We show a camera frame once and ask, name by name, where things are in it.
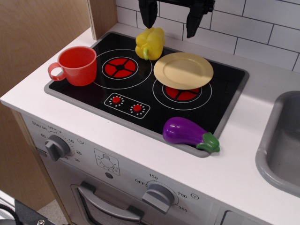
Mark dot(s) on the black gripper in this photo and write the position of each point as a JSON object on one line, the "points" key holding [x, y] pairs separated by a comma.
{"points": [[149, 10]]}

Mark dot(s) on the grey temperature dial knob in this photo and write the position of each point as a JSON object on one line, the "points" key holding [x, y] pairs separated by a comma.
{"points": [[158, 197]]}

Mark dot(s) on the purple toy eggplant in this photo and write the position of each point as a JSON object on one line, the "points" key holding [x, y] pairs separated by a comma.
{"points": [[179, 130]]}

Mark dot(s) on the yellow toy bell pepper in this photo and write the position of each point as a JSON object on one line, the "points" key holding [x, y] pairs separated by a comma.
{"points": [[150, 43]]}

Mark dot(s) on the grey toy sink basin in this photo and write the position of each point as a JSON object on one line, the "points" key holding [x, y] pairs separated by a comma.
{"points": [[278, 156]]}

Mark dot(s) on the left red stove knob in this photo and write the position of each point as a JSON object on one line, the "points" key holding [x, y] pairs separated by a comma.
{"points": [[116, 100]]}

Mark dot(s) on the red plastic cup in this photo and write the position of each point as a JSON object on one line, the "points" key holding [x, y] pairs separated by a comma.
{"points": [[78, 65]]}

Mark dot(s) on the red stove knob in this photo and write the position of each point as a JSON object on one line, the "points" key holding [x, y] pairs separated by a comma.
{"points": [[137, 108], [116, 100]]}

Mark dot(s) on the black equipment with cable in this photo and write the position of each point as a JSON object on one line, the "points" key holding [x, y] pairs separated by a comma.
{"points": [[22, 215]]}

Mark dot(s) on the tan toy plate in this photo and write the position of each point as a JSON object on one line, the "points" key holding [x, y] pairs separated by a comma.
{"points": [[183, 71]]}

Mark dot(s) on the grey timer dial knob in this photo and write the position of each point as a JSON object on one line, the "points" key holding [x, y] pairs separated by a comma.
{"points": [[56, 147]]}

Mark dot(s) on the right red stove knob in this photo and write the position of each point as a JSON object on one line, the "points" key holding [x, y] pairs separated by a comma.
{"points": [[137, 108]]}

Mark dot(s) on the wooden side panel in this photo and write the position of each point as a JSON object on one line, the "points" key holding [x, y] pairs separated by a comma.
{"points": [[103, 16]]}

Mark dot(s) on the grey oven door handle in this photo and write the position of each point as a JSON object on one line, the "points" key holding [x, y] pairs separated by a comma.
{"points": [[130, 214]]}

